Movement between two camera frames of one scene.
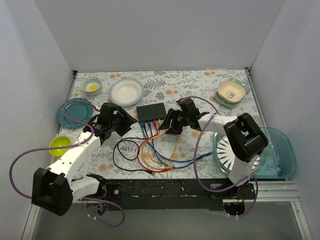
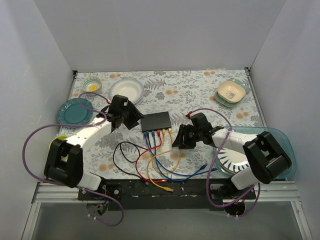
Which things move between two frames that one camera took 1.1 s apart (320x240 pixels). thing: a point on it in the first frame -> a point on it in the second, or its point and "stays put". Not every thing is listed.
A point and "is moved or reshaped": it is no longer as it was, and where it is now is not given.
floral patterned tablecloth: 179,113 stays put
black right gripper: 175,122 -> 186,136
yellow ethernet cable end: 143,158 -> 163,152
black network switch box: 151,112 is moved or reshaped
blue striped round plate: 225,155 stays put
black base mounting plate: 180,195 stays put
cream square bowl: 231,91 stays put
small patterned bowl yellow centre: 91,85 stays put
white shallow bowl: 126,92 stays put
